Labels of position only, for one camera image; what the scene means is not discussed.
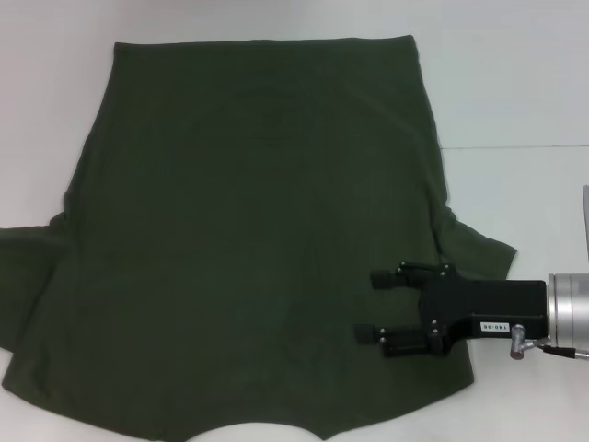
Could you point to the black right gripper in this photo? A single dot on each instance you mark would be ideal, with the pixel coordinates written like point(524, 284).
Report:
point(497, 306)

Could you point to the dark green t-shirt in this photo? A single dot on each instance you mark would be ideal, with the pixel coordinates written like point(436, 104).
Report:
point(253, 207)

